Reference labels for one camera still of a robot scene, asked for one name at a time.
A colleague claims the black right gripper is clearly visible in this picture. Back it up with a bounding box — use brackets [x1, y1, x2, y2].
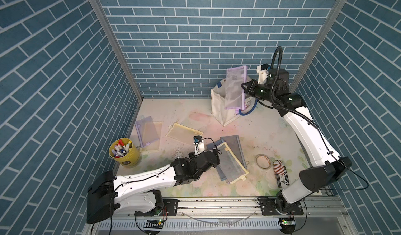
[240, 81, 274, 105]

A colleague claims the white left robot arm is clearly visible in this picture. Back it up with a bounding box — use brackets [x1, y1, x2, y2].
[86, 149, 220, 224]

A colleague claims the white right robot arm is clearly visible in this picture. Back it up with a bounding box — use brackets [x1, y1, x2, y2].
[241, 65, 352, 215]

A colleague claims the pale yellow pouch under purple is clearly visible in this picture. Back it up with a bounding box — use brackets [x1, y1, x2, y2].
[143, 122, 162, 151]

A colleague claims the white canvas Doraemon tote bag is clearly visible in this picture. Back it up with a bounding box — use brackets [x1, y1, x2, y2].
[211, 79, 256, 126]

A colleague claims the clear tape roll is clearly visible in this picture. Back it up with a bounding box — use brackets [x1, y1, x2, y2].
[255, 154, 272, 170]

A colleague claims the yellow cup of markers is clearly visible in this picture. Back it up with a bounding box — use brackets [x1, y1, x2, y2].
[109, 138, 141, 168]

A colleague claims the striped tape roll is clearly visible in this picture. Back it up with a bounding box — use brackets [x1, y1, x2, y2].
[273, 160, 290, 189]

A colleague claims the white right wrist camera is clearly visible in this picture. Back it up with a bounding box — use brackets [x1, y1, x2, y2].
[256, 64, 270, 84]

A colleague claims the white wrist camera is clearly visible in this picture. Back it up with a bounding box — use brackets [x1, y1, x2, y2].
[193, 136, 205, 156]
[256, 64, 270, 84]

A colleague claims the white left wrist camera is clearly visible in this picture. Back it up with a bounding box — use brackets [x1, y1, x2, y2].
[193, 136, 205, 156]

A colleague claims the aluminium corner frame post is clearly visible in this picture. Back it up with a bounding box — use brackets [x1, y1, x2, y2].
[289, 0, 347, 93]

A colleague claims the aluminium front rail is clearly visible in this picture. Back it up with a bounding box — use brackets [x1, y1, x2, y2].
[90, 196, 348, 218]

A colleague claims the left aluminium corner post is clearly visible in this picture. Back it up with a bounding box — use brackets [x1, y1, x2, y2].
[88, 0, 143, 103]

